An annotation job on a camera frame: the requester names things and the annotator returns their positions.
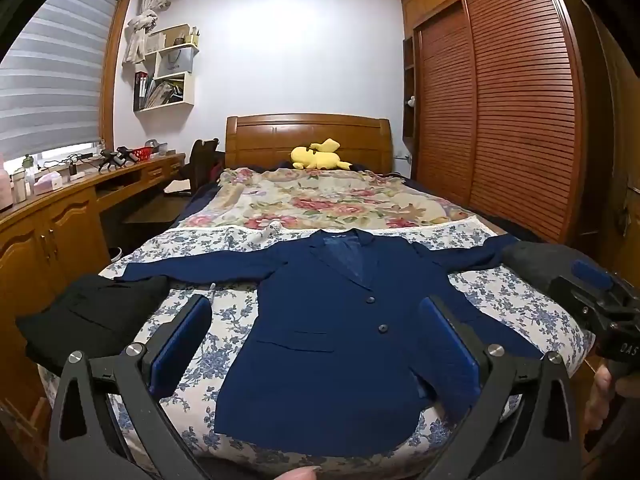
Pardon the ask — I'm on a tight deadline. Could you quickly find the navy blue suit jacket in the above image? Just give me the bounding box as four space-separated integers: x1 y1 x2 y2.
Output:
122 229 540 457

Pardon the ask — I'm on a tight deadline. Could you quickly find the wooden bedroom door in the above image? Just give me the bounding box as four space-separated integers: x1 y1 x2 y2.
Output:
596 21 640 286

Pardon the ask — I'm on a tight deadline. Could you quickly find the person right hand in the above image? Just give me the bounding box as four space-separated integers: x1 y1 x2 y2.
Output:
585 361 640 430

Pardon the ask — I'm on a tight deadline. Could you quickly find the person left hand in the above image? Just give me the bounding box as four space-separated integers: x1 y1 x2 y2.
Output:
274 466 320 480

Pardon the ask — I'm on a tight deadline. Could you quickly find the folded dark grey garment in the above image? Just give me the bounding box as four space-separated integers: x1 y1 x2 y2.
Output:
501 240 593 294

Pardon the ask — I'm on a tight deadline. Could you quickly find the blue floral white bedsheet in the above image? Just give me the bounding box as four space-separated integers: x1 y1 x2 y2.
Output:
101 220 594 479

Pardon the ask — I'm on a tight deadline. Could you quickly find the folded black garment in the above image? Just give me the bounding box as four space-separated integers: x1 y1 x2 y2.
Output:
15 275 170 376

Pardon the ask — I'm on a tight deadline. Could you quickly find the long wooden desk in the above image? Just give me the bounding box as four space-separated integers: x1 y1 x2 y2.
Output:
1 154 186 436

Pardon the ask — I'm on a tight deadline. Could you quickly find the wooden louvered wardrobe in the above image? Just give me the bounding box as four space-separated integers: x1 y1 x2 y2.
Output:
408 0 587 243

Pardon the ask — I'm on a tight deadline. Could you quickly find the red floral beige blanket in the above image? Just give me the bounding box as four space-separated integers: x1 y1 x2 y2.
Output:
178 168 471 230

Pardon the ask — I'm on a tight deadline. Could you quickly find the red plastic basket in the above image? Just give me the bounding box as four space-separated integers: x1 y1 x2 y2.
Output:
130 146 153 162

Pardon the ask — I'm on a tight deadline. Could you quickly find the dark wooden chair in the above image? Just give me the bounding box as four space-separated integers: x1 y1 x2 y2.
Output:
163 138 224 196

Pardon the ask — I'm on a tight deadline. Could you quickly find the wooden bed headboard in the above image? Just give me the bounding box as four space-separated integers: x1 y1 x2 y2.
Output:
224 113 394 174

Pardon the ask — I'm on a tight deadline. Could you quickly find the yellow plush toy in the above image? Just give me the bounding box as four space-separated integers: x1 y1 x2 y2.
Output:
290 139 352 170

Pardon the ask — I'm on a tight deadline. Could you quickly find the grey zebra window blind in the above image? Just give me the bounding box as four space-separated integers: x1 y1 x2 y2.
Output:
1 0 119 159

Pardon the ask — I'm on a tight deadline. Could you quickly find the white bundle above shelf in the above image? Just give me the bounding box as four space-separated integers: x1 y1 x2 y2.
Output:
122 0 171 65

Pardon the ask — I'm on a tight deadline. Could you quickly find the white wall shelf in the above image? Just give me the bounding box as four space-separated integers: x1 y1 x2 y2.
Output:
134 24 200 114

